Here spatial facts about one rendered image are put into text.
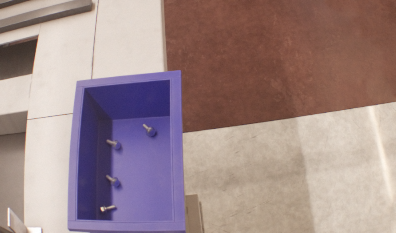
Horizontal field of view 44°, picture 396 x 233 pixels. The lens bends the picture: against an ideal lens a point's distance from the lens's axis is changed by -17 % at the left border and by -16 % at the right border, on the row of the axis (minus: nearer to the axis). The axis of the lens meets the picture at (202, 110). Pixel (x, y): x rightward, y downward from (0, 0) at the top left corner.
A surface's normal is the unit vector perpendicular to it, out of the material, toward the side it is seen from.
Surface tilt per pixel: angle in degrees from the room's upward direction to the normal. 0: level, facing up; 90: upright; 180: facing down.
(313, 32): 0
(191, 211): 0
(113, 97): 85
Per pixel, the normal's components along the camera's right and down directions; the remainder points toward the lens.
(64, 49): -0.07, -0.57
